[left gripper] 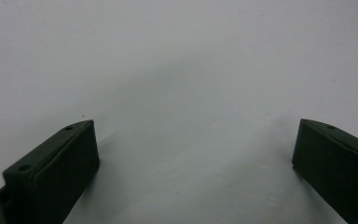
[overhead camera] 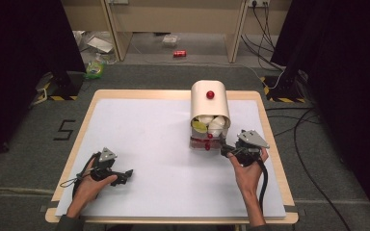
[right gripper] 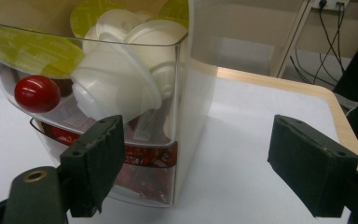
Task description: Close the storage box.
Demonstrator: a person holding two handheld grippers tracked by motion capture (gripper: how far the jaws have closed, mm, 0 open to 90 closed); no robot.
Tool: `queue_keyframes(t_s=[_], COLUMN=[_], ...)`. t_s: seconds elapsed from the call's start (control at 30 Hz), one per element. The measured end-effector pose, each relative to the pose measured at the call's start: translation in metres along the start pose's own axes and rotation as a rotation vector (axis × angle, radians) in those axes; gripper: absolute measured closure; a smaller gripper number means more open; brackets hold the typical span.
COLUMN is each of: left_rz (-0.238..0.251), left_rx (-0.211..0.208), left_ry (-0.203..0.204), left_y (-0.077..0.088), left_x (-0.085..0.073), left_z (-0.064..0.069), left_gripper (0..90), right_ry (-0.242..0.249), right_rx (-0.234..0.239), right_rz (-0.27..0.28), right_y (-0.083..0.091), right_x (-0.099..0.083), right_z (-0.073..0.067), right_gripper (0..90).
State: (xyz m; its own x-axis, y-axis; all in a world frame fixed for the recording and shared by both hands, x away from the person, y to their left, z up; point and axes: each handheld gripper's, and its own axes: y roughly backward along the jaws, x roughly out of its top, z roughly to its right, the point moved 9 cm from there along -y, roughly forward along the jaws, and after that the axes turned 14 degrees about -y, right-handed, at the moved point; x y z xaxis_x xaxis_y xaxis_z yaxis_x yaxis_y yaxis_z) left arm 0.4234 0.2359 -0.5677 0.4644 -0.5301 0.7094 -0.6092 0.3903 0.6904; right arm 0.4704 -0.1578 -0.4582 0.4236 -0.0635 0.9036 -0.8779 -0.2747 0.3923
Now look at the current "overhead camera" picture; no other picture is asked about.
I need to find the thick black gripper cable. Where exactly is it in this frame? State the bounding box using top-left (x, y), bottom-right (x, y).
top-left (255, 158), bottom-right (270, 215)

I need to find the clear plastic container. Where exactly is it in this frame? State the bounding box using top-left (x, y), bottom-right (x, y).
top-left (162, 34), bottom-right (180, 48)

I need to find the brown green toy fruit half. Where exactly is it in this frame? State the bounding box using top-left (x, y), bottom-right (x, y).
top-left (191, 119), bottom-right (209, 135)

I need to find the white wall socket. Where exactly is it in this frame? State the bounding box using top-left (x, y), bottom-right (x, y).
top-left (248, 0), bottom-right (271, 9)

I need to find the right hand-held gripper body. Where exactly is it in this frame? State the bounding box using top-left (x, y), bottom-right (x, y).
top-left (232, 129), bottom-right (271, 168)

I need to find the white round item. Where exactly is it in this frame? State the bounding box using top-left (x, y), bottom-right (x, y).
top-left (211, 115), bottom-right (229, 132)
top-left (198, 115), bottom-right (215, 126)

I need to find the black stand base hazard tape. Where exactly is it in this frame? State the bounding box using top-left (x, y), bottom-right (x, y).
top-left (259, 74), bottom-right (308, 104)
top-left (32, 71), bottom-right (85, 107)

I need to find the long black floor cable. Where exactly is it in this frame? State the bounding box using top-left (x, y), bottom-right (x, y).
top-left (264, 106), bottom-right (353, 231)

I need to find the bundle of black wall cables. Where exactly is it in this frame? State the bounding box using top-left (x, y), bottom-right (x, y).
top-left (240, 0), bottom-right (286, 72)

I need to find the wooden desk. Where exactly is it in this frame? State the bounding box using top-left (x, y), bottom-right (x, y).
top-left (103, 0), bottom-right (251, 64)

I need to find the black curtain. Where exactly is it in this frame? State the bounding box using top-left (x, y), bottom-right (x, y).
top-left (0, 0), bottom-right (87, 167)
top-left (270, 0), bottom-right (370, 229)

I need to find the green plastic bag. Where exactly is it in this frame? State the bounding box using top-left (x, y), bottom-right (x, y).
top-left (84, 60), bottom-right (108, 81)

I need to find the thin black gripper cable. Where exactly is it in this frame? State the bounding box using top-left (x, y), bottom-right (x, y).
top-left (59, 152), bottom-right (99, 200)

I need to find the person's left hand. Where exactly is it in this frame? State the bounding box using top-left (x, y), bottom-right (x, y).
top-left (71, 159), bottom-right (119, 212)

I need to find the wooden table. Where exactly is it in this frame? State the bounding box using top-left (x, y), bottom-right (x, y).
top-left (44, 89), bottom-right (300, 225)

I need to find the person's right hand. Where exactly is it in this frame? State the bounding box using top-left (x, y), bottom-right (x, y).
top-left (226, 147), bottom-right (269, 193)

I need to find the white paper litter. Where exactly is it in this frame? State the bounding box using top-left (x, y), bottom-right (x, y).
top-left (73, 30), bottom-right (117, 64)

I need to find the white table mat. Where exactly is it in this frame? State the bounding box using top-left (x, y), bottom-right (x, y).
top-left (54, 97), bottom-right (287, 219)

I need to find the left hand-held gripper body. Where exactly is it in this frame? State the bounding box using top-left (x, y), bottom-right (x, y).
top-left (91, 147), bottom-right (123, 183)

